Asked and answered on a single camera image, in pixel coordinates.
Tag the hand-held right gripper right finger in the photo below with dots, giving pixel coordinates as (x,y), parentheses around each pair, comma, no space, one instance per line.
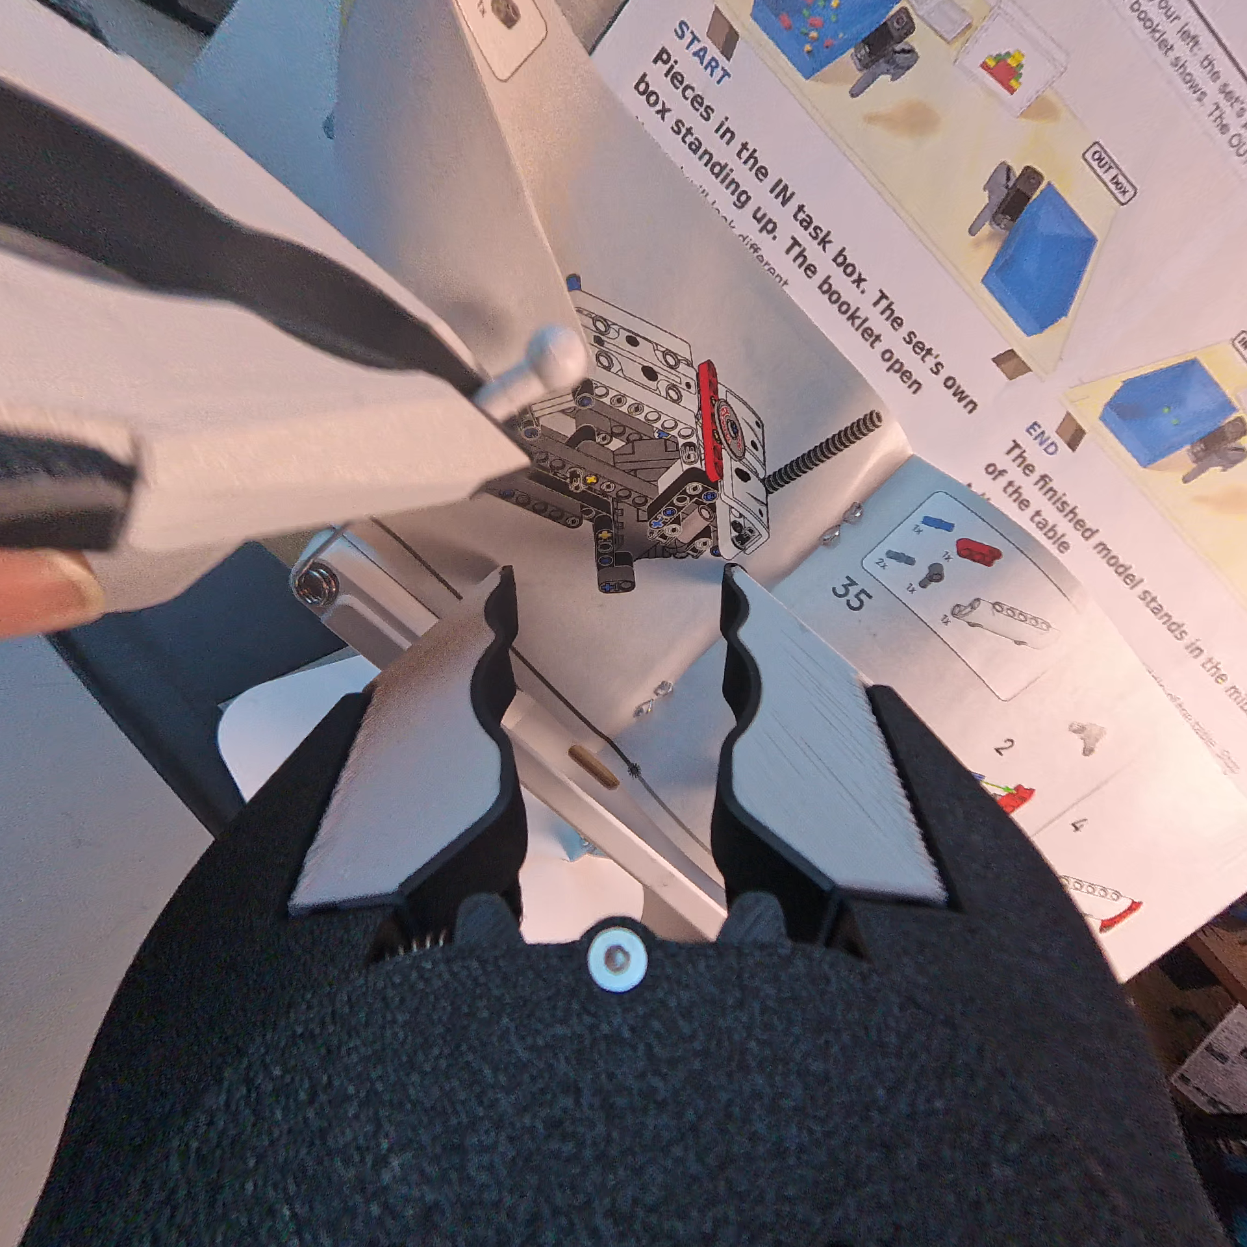
(829,770)

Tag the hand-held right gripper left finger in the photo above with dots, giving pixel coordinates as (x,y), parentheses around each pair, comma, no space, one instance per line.
(409,770)

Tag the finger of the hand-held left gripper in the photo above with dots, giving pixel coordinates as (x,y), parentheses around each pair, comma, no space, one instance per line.
(293,438)
(146,205)

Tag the grey ball-end pin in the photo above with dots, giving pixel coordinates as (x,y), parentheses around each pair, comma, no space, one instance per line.
(537,376)

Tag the instruction booklet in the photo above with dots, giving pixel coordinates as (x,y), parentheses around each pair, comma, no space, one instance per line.
(682,244)

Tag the grey desk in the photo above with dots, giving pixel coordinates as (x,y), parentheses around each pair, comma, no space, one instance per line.
(78,876)

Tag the white book stand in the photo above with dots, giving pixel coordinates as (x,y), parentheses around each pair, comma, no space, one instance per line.
(370,605)

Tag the white printed paper sheet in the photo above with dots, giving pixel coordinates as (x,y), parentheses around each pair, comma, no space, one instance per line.
(975,244)

